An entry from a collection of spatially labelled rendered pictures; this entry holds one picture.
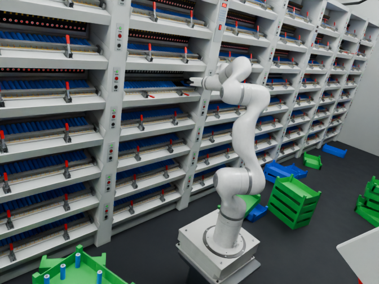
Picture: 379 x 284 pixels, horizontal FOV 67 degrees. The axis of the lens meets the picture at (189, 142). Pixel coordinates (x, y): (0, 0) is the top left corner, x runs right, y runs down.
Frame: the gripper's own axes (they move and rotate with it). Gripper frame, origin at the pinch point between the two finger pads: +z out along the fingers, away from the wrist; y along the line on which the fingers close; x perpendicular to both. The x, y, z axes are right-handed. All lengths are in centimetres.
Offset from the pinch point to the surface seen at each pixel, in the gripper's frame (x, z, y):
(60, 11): -28, -13, 86
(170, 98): 9.5, -5.6, 20.2
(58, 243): 87, 10, 86
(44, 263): 84, -6, 98
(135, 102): 10.6, -5.3, 45.1
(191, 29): -30.0, -13.3, 12.5
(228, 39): -27.9, -11.7, -23.5
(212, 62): -12.7, -9.8, -11.8
